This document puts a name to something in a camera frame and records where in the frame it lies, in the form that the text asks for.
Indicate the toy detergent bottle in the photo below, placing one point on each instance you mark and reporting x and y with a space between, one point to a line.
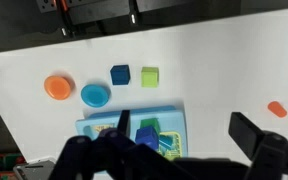
99 128

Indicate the blue plate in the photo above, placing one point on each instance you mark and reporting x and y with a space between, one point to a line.
94 95

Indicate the colourful toy bin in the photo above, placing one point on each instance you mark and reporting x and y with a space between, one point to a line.
7 163

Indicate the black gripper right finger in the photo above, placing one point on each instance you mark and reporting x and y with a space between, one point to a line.
267 151

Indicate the lime green cube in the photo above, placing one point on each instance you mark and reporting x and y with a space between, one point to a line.
150 77

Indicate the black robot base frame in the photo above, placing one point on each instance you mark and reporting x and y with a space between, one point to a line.
73 15

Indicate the light blue toy sink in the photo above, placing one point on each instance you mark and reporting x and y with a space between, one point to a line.
169 118

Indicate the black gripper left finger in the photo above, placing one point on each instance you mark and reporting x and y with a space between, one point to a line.
112 151

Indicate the yellow dish rack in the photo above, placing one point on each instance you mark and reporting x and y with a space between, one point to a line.
176 151

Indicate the small blue cylinder cup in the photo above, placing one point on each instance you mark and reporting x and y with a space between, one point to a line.
166 141

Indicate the dark blue cube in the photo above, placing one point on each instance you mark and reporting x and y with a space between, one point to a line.
120 74

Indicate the orange oval toy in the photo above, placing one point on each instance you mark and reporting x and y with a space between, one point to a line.
277 109

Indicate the grey metal base plate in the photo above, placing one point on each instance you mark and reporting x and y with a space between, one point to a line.
34 171

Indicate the blue block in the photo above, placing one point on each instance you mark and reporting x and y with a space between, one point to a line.
148 136

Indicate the green block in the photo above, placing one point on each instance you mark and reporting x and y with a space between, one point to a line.
151 122

